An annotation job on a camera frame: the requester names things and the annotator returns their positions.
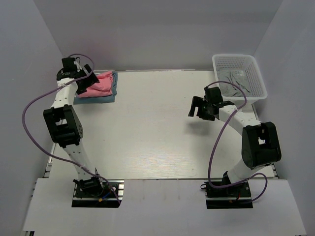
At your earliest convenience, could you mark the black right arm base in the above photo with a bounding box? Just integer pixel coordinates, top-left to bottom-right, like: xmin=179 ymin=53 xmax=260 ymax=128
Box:
xmin=200 ymin=182 xmax=253 ymax=209

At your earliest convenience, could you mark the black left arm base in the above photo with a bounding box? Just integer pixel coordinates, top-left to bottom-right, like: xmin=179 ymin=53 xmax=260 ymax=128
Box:
xmin=71 ymin=177 xmax=125 ymax=208

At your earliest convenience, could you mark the grey t shirt in basket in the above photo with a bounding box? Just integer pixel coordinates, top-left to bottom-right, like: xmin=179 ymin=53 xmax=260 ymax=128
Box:
xmin=217 ymin=70 xmax=252 ymax=97

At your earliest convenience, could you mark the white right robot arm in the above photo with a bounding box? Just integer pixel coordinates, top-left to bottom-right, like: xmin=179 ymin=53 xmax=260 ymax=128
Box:
xmin=189 ymin=87 xmax=282 ymax=196

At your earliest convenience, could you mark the pink t shirt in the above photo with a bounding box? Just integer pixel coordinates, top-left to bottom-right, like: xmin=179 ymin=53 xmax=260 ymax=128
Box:
xmin=78 ymin=71 xmax=114 ymax=98

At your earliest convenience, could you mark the teal folded t shirt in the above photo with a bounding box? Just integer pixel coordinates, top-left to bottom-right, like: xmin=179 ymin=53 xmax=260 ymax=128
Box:
xmin=74 ymin=71 xmax=118 ymax=105

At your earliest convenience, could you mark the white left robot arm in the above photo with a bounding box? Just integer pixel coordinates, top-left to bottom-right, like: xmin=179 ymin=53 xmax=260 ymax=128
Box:
xmin=43 ymin=56 xmax=99 ymax=183

